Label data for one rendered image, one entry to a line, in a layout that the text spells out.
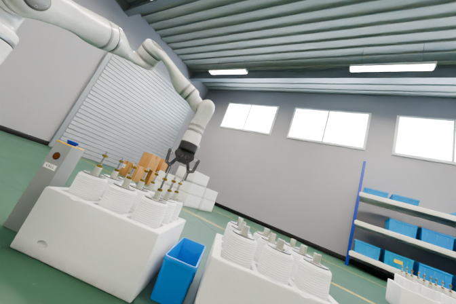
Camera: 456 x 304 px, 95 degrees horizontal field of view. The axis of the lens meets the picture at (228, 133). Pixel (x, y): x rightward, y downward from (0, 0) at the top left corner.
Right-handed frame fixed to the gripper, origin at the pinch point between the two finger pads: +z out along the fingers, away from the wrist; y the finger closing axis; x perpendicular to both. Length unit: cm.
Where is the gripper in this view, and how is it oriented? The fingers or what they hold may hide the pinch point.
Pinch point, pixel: (176, 175)
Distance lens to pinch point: 88.5
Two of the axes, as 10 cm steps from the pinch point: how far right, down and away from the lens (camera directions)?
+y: 9.1, 3.9, 1.1
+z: -3.5, 8.9, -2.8
